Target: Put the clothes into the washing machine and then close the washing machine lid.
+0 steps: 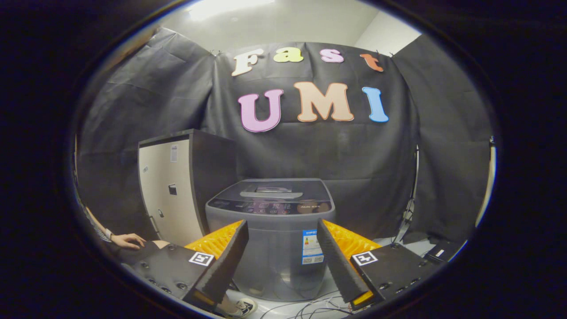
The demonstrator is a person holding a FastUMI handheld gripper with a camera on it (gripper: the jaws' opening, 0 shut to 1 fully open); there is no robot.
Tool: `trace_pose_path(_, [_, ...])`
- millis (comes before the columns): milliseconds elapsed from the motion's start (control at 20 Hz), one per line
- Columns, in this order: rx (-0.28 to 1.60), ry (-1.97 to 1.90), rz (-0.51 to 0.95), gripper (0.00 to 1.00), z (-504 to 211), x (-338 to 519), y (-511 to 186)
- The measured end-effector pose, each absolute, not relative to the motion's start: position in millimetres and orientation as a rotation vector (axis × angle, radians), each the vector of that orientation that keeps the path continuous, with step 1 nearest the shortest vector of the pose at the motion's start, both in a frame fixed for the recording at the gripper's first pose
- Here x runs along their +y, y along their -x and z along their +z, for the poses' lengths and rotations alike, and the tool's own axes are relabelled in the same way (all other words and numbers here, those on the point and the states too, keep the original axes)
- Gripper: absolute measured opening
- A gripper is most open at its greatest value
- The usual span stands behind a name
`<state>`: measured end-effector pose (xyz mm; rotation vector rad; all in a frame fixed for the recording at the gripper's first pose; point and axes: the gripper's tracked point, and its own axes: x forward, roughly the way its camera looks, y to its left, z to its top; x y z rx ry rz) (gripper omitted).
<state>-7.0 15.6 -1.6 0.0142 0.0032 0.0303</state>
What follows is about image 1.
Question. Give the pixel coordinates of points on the white sneaker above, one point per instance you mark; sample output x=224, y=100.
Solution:
x=242, y=307

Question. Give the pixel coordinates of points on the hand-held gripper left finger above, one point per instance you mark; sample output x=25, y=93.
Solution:
x=223, y=263

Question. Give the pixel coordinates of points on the black light stand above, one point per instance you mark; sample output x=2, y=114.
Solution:
x=409, y=208

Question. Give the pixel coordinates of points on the grey washing machine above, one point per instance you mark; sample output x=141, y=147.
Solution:
x=274, y=252

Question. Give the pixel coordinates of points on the black backdrop cloth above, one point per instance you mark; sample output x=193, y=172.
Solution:
x=354, y=150

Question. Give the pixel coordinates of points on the beige and dark cabinet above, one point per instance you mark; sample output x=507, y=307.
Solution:
x=170, y=208

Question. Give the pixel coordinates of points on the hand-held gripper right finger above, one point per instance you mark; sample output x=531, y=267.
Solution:
x=339, y=266

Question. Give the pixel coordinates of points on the black box on floor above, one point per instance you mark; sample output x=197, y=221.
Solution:
x=442, y=252

